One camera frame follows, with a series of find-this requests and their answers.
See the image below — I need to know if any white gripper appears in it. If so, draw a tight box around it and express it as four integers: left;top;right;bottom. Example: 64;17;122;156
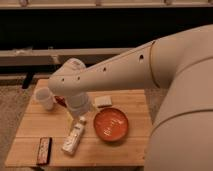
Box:
65;92;91;118

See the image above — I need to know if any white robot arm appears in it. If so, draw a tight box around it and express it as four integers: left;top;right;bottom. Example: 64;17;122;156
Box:
48;24;213;171

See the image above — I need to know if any white sponge block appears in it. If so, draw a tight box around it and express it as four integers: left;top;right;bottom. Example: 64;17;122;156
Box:
94;96;112;107

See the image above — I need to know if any white plastic cup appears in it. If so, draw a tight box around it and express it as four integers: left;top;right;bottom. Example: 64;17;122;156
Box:
34;87;54;110

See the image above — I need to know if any orange round bowl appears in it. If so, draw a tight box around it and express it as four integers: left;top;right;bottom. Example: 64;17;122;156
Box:
93;108;129;142

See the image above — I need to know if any white plastic bottle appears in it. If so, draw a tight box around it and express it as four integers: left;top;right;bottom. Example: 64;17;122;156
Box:
62;116;86;155

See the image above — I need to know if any dark rectangular snack bar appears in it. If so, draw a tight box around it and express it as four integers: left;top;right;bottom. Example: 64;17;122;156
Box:
37;137;52;165

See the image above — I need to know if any grey bench rail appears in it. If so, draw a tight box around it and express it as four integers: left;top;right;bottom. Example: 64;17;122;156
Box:
0;48;128;66

